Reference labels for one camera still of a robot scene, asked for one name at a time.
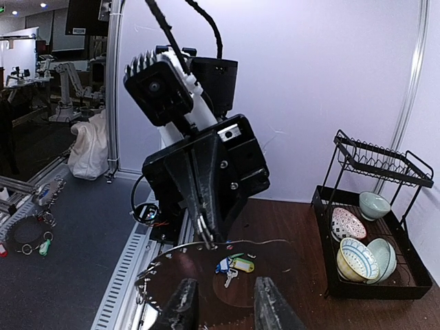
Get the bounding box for celadon green bowl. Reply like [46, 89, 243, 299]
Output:
[359, 191, 391, 221]

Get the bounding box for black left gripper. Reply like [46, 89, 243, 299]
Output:
[142, 114, 270, 249]

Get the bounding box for green key tag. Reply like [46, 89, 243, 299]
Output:
[228, 253, 244, 260]

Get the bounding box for black wire dish rack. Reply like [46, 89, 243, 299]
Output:
[311, 130, 434, 300]

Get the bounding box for yellow blue patterned bowl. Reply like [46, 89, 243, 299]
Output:
[336, 238, 380, 283]

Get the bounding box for yellow key tag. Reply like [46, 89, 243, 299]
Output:
[231, 258, 255, 274]

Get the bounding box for blue key tag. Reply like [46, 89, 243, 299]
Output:
[215, 257, 230, 274]

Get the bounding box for white bag on floor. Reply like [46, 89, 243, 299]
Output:
[67, 109, 109, 181]

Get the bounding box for right aluminium wall post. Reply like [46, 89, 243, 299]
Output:
[374, 0, 431, 193]

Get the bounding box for light blue bowl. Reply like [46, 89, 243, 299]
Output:
[366, 238, 397, 285]

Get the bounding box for red patterned bowl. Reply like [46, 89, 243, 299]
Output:
[331, 207, 367, 242]

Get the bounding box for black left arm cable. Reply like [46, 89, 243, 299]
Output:
[144, 0, 224, 73]

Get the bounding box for spare keyring on floor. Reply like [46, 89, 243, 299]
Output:
[1, 178, 65, 257]

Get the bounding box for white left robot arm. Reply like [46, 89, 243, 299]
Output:
[124, 47, 270, 247]

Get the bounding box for silver keys bunch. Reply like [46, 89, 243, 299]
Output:
[224, 268, 238, 288]

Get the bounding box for left aluminium wall post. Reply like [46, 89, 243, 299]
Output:
[104, 1, 122, 184]

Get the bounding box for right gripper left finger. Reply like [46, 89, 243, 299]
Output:
[146, 278, 199, 330]

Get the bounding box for aluminium wall post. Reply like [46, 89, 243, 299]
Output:
[104, 1, 122, 184]
[374, 0, 431, 193]

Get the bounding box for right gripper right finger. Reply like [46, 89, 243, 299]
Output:
[254, 276, 306, 330]

